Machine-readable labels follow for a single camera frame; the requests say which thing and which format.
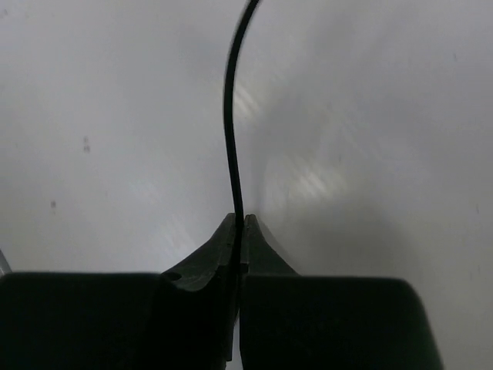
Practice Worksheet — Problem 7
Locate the black headset with cable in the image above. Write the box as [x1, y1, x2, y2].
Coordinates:
[222, 0, 260, 271]

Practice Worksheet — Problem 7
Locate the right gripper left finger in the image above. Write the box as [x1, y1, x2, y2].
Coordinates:
[1, 214, 236, 369]

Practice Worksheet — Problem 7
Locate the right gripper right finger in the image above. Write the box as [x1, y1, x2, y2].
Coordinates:
[240, 215, 443, 369]

